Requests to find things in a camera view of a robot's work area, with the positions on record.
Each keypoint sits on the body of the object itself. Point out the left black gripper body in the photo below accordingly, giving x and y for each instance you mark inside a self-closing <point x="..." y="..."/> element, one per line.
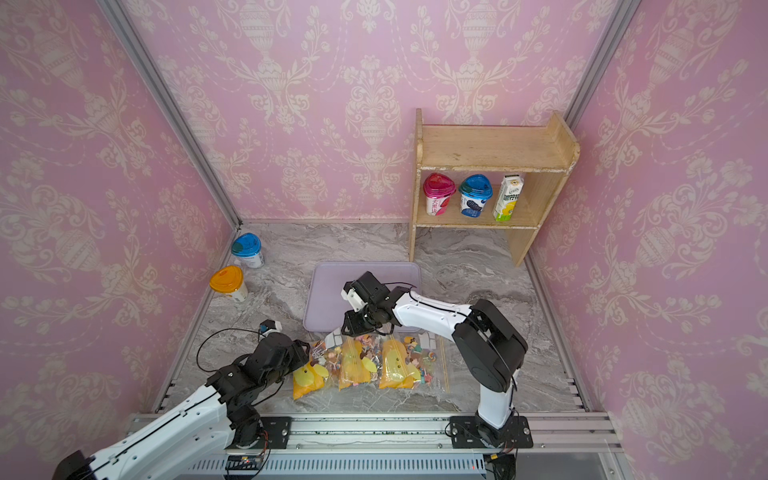
<point x="297" y="357"/>

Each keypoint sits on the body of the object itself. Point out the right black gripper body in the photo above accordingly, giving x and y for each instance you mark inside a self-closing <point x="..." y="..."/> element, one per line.
<point x="364" y="321"/>

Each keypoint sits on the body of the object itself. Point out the candy ziploc bag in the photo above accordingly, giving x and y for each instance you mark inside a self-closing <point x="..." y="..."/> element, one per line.
<point x="413" y="361"/>
<point x="353" y="361"/>
<point x="313" y="375"/>

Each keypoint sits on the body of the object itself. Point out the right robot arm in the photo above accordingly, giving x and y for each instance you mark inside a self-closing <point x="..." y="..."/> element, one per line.
<point x="491" y="347"/>

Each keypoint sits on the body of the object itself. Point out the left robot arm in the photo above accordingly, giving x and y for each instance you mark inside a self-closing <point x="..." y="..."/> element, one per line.
<point x="219" y="414"/>

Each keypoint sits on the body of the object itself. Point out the lilac plastic tray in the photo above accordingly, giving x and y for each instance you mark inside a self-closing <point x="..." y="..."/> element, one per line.
<point x="327" y="302"/>

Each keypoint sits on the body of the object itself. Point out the orange lid cup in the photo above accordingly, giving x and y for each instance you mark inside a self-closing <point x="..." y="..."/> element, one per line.
<point x="230" y="282"/>

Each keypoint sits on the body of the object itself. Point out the blue lid cup on table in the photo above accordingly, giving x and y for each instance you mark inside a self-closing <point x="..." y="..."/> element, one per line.
<point x="247" y="251"/>

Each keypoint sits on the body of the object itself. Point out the pink lid cup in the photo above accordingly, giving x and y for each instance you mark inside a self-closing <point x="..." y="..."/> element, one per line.
<point x="438" y="190"/>

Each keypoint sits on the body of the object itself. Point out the blue lid cup on shelf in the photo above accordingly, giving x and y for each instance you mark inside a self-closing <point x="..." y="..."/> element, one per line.
<point x="476" y="190"/>

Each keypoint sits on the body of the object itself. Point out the green white carton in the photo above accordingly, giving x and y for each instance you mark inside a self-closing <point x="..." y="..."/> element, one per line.
<point x="509" y="193"/>

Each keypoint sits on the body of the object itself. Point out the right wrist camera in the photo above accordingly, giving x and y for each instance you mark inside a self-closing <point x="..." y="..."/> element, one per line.
<point x="350" y="295"/>

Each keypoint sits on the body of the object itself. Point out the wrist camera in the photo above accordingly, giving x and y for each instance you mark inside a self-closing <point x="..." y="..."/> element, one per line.
<point x="268" y="327"/>
<point x="350" y="295"/>

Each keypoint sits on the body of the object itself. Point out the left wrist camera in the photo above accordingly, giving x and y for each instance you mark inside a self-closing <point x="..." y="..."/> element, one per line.
<point x="268" y="327"/>

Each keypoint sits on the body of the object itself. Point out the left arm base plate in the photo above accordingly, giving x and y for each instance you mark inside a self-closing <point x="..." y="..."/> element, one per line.
<point x="263" y="433"/>

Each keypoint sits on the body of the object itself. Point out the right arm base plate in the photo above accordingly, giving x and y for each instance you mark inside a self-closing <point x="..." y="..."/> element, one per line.
<point x="470" y="432"/>

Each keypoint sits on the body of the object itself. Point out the aluminium rail frame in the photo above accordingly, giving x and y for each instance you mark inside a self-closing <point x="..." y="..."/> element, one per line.
<point x="433" y="445"/>

